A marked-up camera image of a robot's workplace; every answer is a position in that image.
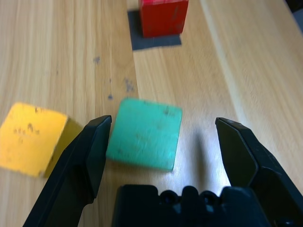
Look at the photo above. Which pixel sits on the yellow wooden block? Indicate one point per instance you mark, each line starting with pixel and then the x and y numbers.
pixel 28 142

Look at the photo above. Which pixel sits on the green wooden block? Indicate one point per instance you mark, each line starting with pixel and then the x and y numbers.
pixel 144 134

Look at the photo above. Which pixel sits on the red wooden block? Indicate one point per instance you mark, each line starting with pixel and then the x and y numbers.
pixel 163 19

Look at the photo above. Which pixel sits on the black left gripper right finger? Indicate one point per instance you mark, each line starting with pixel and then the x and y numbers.
pixel 248 156

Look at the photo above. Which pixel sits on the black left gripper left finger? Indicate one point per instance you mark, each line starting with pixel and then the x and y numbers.
pixel 71 170

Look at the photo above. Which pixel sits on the black tape square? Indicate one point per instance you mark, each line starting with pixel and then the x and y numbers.
pixel 156 43

